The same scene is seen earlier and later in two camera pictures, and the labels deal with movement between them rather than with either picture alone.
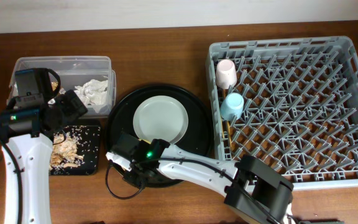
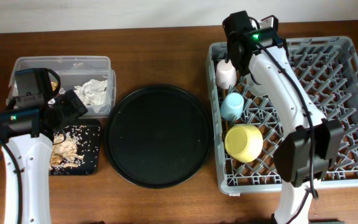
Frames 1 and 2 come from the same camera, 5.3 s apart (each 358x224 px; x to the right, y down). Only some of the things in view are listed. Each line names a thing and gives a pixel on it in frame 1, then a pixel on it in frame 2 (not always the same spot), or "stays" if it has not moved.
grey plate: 160,117 to 258,90
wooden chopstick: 224,93 stays
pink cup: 226,74 stays
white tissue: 94,93 stays
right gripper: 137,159 to 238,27
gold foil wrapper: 54,84 stays
